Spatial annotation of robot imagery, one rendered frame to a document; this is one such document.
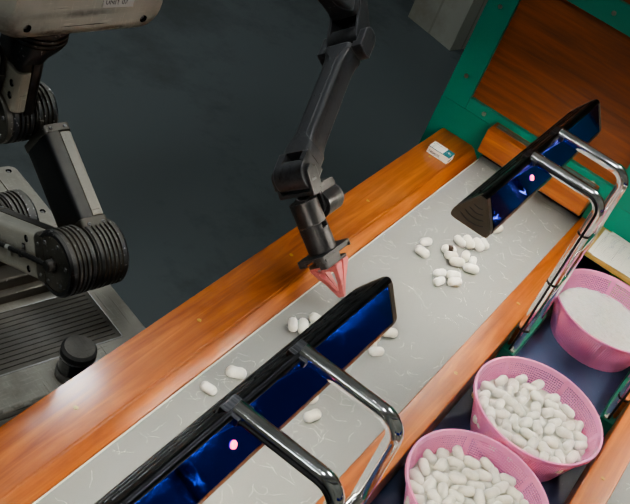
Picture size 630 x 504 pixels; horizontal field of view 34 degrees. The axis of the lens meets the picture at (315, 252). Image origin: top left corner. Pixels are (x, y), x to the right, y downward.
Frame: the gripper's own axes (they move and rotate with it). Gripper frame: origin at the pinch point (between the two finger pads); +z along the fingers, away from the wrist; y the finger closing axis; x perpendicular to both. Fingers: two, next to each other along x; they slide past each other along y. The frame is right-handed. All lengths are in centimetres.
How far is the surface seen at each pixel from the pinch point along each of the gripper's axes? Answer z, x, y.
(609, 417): 45, -32, 25
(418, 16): -36, 129, 297
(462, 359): 20.2, -16.3, 6.8
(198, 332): -7.6, 8.4, -30.7
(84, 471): -1, 6, -66
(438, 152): -10, 8, 66
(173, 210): -13, 115, 80
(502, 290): 18.7, -11.7, 38.0
